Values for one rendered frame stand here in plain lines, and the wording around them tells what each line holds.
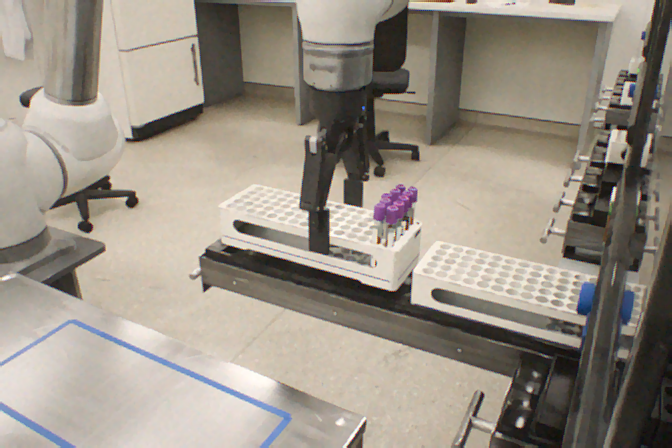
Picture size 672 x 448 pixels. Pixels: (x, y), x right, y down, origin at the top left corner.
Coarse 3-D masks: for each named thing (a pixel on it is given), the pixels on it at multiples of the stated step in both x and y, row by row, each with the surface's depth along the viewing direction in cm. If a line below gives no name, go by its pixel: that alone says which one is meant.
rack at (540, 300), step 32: (448, 256) 80; (480, 256) 81; (416, 288) 77; (448, 288) 74; (480, 288) 73; (512, 288) 73; (544, 288) 73; (576, 288) 73; (480, 320) 74; (512, 320) 76; (544, 320) 76; (576, 320) 68
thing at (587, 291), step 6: (582, 282) 50; (588, 282) 50; (582, 288) 49; (588, 288) 49; (594, 288) 49; (582, 294) 49; (588, 294) 49; (582, 300) 49; (588, 300) 49; (582, 306) 49; (588, 306) 49; (582, 312) 49
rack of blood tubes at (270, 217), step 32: (256, 192) 93; (288, 192) 92; (224, 224) 88; (256, 224) 85; (288, 224) 82; (352, 224) 84; (416, 224) 83; (288, 256) 85; (320, 256) 82; (352, 256) 82; (384, 256) 77; (416, 256) 84; (384, 288) 79
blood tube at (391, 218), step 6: (390, 210) 75; (396, 210) 75; (390, 216) 75; (396, 216) 75; (390, 222) 75; (396, 222) 75; (390, 228) 76; (390, 234) 76; (390, 240) 76; (390, 246) 77
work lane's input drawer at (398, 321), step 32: (224, 256) 90; (256, 256) 92; (224, 288) 92; (256, 288) 88; (288, 288) 85; (320, 288) 84; (352, 288) 81; (352, 320) 82; (384, 320) 79; (416, 320) 77; (448, 320) 76; (448, 352) 76; (480, 352) 74; (512, 352) 72; (544, 352) 71; (576, 352) 69
